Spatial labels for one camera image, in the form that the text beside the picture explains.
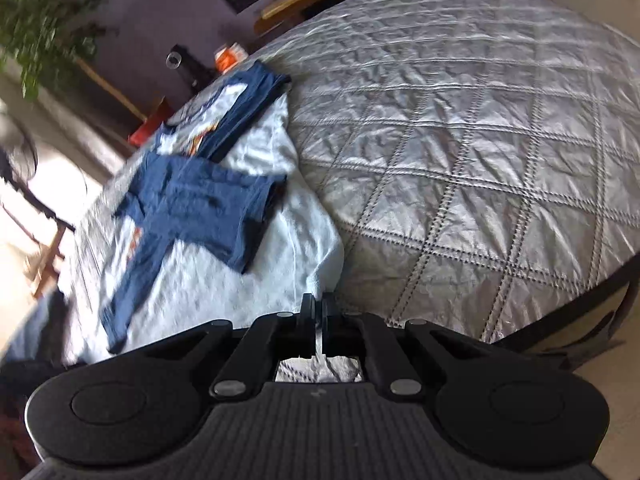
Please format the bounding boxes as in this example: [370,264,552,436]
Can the blue raglan graphic shirt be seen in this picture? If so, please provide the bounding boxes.
[60,62,344,364]

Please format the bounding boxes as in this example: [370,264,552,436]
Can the black cylindrical speaker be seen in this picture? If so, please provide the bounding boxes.
[165,44,216,94]

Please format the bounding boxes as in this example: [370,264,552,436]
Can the silver quilted table cover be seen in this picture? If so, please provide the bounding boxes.
[54,0,640,384]

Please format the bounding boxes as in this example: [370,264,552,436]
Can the red plant pot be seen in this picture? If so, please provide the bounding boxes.
[128,96,175,148]

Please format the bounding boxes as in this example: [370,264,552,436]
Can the green plant foliage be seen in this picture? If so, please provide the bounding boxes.
[1,0,116,101]

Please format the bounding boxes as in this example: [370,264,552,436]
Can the wooden chair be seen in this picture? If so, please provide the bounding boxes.
[1,204,75,299]

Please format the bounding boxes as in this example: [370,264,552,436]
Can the black standing fan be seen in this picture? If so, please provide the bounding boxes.
[1,113,75,232]

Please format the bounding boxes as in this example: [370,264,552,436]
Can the orange white tissue box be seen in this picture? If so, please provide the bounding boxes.
[215,44,248,74]

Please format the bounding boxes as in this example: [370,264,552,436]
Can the plant trunk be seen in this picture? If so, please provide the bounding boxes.
[74,56,148,122]

